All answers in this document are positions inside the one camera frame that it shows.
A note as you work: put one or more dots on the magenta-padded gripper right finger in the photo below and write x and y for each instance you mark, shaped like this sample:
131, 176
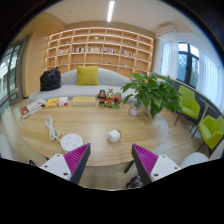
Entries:
163, 166

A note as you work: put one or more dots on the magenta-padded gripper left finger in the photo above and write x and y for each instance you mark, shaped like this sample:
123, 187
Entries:
56, 165

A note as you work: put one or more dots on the white gold-rimmed cube charger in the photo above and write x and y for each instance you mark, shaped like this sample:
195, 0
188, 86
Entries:
114, 136

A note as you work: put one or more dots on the white round power strip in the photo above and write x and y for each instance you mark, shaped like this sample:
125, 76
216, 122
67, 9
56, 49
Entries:
71, 142

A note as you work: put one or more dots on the green chair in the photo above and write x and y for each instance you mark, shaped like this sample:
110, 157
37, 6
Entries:
188, 103
211, 131

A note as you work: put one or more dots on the red and white book stack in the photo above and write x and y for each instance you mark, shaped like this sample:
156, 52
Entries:
30, 109

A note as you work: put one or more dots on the small white jar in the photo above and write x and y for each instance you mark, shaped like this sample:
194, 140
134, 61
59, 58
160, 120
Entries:
134, 110

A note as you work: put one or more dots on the light grey sofa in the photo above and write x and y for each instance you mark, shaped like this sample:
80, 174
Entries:
66, 90

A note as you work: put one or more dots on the green potted plant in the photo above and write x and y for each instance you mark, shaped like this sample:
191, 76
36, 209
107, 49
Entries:
153, 91

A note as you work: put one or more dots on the three-figure colourful figurine set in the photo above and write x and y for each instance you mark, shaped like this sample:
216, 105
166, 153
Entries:
109, 99

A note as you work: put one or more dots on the black bag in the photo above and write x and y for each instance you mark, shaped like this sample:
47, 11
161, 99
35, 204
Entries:
50, 80

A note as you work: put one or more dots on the yellow cushion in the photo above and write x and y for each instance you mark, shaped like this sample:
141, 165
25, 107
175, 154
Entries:
87, 75

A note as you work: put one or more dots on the grey-framed glass door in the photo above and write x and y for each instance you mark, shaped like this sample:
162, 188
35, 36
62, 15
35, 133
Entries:
13, 76

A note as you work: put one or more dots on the dark-framed window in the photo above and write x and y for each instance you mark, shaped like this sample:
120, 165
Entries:
188, 65

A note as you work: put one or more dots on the white sheer curtain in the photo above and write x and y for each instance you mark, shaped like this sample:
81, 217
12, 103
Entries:
169, 60

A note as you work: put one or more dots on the long ceiling light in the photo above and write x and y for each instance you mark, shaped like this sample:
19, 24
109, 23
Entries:
110, 11

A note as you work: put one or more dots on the wooden wall shelf unit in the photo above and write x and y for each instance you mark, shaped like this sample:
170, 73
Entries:
100, 50

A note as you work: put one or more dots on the white wall air conditioner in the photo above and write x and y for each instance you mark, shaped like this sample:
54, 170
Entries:
167, 30

